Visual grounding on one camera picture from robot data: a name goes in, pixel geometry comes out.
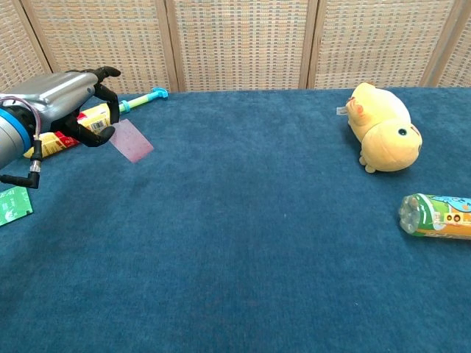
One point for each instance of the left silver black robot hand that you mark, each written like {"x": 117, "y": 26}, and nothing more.
{"x": 59, "y": 97}

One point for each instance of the red plastic piece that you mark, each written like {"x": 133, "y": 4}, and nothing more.
{"x": 131, "y": 141}

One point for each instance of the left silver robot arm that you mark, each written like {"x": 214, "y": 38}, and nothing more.
{"x": 13, "y": 132}

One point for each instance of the yellow toy water pump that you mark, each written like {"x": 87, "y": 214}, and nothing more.
{"x": 93, "y": 117}

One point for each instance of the green card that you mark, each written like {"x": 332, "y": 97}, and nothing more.
{"x": 13, "y": 204}

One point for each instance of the woven folding screen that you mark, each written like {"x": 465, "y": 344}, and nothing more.
{"x": 239, "y": 44}

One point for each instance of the blue table cloth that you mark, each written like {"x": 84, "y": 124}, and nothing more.
{"x": 235, "y": 228}

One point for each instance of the yellow plush toy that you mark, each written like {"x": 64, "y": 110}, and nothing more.
{"x": 382, "y": 132}

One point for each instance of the clear plastic bottle colourful label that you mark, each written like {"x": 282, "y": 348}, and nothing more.
{"x": 438, "y": 217}

